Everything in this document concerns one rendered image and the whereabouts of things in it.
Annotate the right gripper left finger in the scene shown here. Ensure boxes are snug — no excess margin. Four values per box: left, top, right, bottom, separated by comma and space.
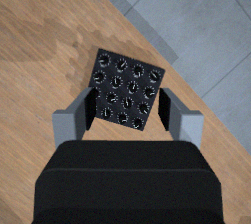
52, 87, 96, 149

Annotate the black knob panel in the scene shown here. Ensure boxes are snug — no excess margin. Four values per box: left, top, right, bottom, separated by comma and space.
88, 48, 166, 131

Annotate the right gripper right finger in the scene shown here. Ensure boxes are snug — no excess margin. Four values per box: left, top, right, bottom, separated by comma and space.
158, 88, 204, 150

